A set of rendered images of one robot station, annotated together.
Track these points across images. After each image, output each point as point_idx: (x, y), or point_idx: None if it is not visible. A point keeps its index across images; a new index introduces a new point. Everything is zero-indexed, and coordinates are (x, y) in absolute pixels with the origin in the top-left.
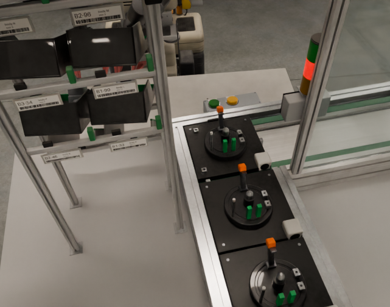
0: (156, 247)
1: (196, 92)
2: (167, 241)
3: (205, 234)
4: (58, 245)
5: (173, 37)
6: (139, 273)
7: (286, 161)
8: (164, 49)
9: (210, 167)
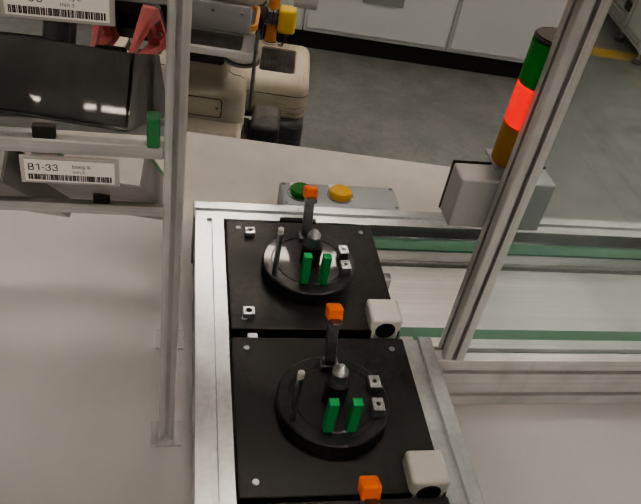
0: (95, 469)
1: (269, 173)
2: (126, 460)
3: (217, 452)
4: None
5: (244, 55)
6: None
7: (435, 331)
8: (224, 84)
9: (263, 310)
